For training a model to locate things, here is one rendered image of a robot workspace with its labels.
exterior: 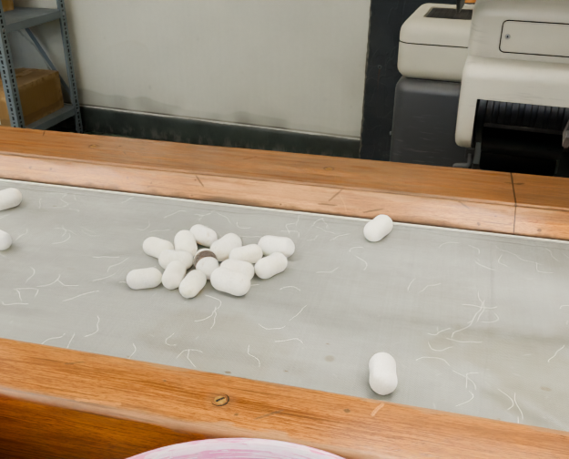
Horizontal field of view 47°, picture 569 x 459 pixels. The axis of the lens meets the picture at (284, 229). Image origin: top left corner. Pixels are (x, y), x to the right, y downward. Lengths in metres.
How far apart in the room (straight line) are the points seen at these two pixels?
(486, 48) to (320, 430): 0.85
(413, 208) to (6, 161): 0.49
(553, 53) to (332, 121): 1.71
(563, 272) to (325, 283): 0.23
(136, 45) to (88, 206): 2.32
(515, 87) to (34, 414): 0.89
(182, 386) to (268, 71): 2.42
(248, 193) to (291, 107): 2.08
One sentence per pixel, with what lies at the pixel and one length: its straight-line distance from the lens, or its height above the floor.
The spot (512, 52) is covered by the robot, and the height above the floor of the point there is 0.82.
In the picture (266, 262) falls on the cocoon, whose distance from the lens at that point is 0.60.
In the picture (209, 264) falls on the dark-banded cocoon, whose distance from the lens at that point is 0.60.
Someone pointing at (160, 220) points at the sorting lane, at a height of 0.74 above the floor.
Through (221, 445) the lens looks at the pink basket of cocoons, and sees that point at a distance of 0.41.
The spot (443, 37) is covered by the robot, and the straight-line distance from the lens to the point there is 1.43.
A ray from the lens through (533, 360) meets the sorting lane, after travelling 0.55.
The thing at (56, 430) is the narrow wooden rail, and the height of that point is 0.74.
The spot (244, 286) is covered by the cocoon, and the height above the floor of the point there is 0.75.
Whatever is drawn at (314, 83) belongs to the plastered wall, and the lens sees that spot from 2.76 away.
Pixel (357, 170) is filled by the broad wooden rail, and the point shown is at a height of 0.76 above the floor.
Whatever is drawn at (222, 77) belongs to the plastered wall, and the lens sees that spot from 2.90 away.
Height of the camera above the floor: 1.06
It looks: 28 degrees down
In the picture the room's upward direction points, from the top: straight up
